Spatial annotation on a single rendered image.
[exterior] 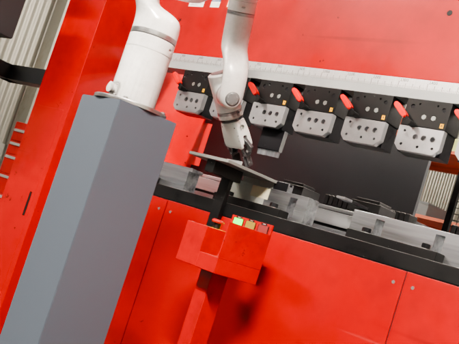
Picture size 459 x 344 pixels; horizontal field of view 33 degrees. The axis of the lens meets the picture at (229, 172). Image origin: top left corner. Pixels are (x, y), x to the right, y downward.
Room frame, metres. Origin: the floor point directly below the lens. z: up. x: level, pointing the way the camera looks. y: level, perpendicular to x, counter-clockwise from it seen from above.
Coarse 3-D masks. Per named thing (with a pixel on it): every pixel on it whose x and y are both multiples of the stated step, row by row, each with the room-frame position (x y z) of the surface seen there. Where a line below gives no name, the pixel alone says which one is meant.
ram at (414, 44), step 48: (288, 0) 2.73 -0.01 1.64; (336, 0) 2.59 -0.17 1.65; (384, 0) 2.46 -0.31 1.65; (432, 0) 2.34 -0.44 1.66; (192, 48) 3.01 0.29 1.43; (288, 48) 2.68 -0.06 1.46; (336, 48) 2.55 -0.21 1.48; (384, 48) 2.42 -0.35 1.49; (432, 48) 2.31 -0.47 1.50; (432, 96) 2.28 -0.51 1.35
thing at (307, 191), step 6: (288, 180) 2.84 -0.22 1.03; (294, 186) 2.81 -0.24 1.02; (300, 186) 2.79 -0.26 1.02; (306, 186) 2.81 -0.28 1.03; (294, 192) 2.80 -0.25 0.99; (300, 192) 2.79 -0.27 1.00; (306, 192) 2.80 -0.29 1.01; (312, 192) 2.82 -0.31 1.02; (312, 198) 2.83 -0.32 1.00; (318, 198) 2.86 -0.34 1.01
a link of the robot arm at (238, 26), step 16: (240, 16) 2.41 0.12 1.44; (224, 32) 2.46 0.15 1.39; (240, 32) 2.43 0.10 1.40; (224, 48) 2.45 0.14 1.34; (240, 48) 2.45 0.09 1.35; (224, 64) 2.42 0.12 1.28; (240, 64) 2.42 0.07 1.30; (224, 80) 2.42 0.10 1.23; (240, 80) 2.42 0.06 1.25; (224, 96) 2.43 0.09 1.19; (240, 96) 2.44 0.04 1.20
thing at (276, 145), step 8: (264, 128) 2.72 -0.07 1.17; (264, 136) 2.71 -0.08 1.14; (272, 136) 2.69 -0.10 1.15; (280, 136) 2.67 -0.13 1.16; (264, 144) 2.70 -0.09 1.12; (272, 144) 2.68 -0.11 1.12; (280, 144) 2.66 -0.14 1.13; (264, 152) 2.71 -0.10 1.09; (272, 152) 2.69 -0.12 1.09; (280, 152) 2.67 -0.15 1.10
